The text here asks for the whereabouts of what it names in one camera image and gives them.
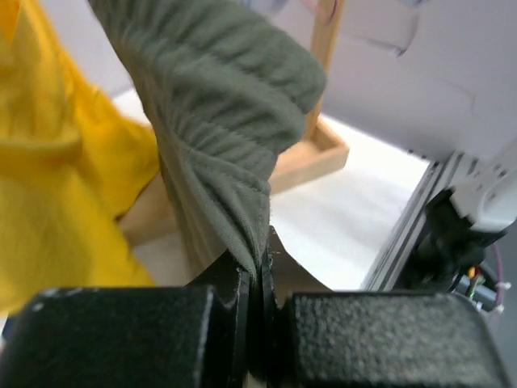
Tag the aluminium mounting rail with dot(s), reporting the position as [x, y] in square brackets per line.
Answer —
[392, 257]

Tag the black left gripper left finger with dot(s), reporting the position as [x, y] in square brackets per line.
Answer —
[223, 324]

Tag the wooden clothes rack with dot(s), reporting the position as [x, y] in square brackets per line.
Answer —
[320, 152]

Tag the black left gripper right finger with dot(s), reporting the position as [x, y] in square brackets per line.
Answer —
[298, 319]

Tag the dark olive shorts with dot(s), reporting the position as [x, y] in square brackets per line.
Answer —
[226, 93]

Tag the yellow shorts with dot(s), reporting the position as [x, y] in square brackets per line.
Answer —
[71, 164]

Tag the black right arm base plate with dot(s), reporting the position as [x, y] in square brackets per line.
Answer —
[446, 248]

